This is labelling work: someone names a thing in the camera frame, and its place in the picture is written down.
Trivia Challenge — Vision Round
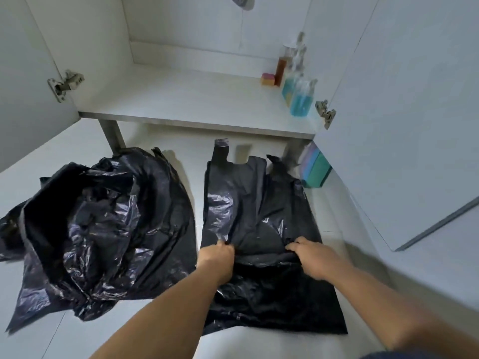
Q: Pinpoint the person's right hand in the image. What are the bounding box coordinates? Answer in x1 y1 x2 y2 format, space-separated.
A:
286 236 355 281

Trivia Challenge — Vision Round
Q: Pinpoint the person's left hand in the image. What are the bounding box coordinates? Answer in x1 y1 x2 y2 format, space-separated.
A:
196 241 236 287

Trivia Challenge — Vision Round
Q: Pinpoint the black garbage bag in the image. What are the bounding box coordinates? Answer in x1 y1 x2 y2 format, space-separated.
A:
0 147 198 333
199 138 349 336

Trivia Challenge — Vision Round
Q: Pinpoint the person's right forearm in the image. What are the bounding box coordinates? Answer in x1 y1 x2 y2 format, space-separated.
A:
329 263 479 353

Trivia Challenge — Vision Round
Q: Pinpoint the person's left forearm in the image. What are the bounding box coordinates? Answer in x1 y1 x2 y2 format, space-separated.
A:
89 263 226 359

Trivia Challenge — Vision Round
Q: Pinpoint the teal sponge pack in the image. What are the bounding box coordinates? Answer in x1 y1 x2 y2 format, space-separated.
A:
299 141 333 189

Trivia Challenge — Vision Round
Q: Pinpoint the grey cabinet leg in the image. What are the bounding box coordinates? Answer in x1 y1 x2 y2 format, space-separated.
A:
99 119 126 154
282 138 312 167

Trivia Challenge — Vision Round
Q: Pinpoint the crumpled black garbage bag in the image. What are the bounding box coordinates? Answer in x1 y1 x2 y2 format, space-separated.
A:
0 147 198 333

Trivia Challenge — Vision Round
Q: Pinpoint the metal door hinge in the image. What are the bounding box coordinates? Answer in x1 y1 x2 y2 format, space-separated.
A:
47 69 85 103
315 99 337 130

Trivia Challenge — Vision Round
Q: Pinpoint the blue liquid pump bottle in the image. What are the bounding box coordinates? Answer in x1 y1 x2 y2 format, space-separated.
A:
281 70 301 107
291 77 319 117

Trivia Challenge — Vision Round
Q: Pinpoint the white cabinet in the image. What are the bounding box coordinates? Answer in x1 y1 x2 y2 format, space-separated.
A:
23 0 371 141

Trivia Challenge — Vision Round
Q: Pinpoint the white cabinet door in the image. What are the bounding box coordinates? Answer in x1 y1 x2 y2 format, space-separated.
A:
314 0 479 252
0 0 81 173

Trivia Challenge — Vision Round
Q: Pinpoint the amber liquid bottle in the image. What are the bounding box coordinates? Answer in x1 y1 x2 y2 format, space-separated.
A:
275 43 297 87

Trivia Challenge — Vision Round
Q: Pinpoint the clear tall bottle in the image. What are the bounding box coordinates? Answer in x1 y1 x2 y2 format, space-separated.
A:
294 31 308 77

